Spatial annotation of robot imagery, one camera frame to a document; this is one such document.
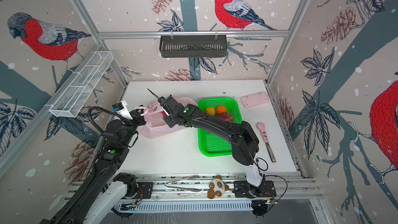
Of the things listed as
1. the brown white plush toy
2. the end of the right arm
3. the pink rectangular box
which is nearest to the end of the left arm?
the end of the right arm

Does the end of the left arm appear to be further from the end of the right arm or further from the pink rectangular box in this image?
the pink rectangular box

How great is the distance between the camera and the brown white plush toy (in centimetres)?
73

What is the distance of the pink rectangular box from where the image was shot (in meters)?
1.07

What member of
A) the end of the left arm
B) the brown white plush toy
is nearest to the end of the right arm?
the end of the left arm

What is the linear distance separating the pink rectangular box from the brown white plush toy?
514 millimetres

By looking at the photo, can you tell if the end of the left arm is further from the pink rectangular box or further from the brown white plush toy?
the pink rectangular box
